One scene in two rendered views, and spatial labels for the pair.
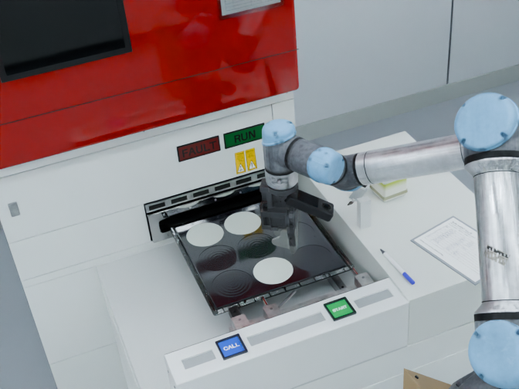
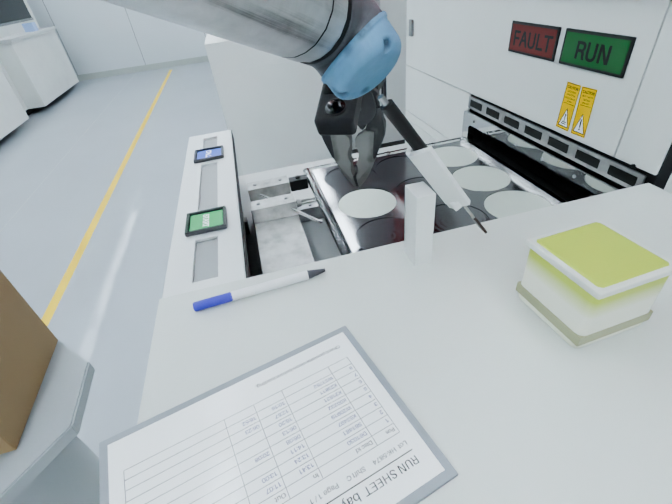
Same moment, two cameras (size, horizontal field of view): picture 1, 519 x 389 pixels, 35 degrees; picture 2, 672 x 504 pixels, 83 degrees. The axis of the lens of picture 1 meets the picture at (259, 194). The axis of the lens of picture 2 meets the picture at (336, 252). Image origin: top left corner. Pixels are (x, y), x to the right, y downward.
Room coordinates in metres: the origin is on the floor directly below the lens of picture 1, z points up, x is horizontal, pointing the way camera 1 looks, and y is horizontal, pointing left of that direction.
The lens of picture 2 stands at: (1.55, -0.59, 1.23)
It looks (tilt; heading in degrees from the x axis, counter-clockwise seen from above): 37 degrees down; 98
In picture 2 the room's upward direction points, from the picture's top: 7 degrees counter-clockwise
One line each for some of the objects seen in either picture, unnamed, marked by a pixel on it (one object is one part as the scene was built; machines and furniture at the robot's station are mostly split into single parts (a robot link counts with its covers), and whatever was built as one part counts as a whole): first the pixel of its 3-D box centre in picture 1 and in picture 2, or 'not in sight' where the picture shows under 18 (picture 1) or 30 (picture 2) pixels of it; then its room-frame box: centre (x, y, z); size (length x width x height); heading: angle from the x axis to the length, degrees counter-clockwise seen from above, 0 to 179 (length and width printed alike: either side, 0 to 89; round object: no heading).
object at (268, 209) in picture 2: (276, 319); (273, 207); (1.36, -0.01, 0.89); 0.08 x 0.03 x 0.03; 19
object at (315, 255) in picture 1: (257, 246); (425, 191); (1.63, 0.02, 0.90); 0.34 x 0.34 x 0.01; 18
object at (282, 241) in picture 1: (283, 241); (348, 152); (1.51, -0.05, 1.01); 0.06 x 0.03 x 0.09; 78
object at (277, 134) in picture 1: (280, 147); not in sight; (1.52, -0.06, 1.27); 0.09 x 0.08 x 0.11; 45
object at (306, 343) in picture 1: (290, 350); (219, 220); (1.27, -0.03, 0.89); 0.55 x 0.09 x 0.14; 109
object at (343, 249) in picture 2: (285, 289); (326, 213); (1.46, -0.04, 0.90); 0.38 x 0.01 x 0.01; 109
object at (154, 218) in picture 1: (225, 205); (524, 166); (1.83, 0.10, 0.89); 0.44 x 0.02 x 0.10; 109
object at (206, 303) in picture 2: (396, 265); (261, 287); (1.43, -0.30, 0.97); 0.14 x 0.01 x 0.01; 22
